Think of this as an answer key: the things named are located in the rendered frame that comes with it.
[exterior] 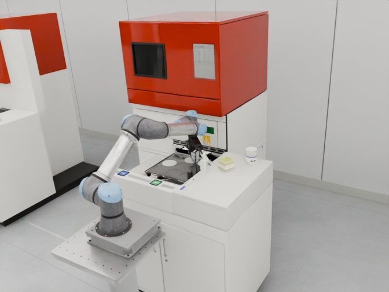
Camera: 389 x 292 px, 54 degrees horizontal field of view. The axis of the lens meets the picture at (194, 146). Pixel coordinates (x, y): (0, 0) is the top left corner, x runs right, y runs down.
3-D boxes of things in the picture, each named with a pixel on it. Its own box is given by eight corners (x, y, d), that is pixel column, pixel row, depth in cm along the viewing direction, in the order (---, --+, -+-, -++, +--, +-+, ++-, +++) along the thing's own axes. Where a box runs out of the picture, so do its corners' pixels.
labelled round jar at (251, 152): (248, 159, 248) (248, 145, 245) (259, 161, 245) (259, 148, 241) (243, 163, 243) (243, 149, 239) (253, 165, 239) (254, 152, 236)
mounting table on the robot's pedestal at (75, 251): (120, 302, 178) (116, 280, 173) (54, 272, 200) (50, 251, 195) (173, 247, 213) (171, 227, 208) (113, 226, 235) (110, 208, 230)
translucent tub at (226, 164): (227, 165, 242) (227, 155, 239) (234, 170, 236) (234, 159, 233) (217, 168, 238) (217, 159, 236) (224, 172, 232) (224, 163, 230)
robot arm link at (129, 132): (89, 201, 191) (146, 113, 207) (72, 191, 200) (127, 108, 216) (103, 210, 200) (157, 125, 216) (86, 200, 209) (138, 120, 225)
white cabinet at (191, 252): (165, 240, 332) (157, 154, 300) (270, 279, 282) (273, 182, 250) (113, 287, 283) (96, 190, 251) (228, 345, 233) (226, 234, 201)
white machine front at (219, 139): (139, 148, 312) (134, 101, 296) (228, 168, 270) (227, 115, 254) (137, 149, 309) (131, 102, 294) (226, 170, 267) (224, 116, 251)
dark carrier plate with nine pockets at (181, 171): (177, 152, 282) (176, 152, 281) (217, 161, 264) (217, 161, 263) (147, 171, 255) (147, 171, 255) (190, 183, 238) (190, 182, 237)
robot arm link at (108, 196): (110, 219, 189) (107, 195, 183) (93, 210, 197) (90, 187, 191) (128, 208, 197) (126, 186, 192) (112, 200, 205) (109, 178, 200)
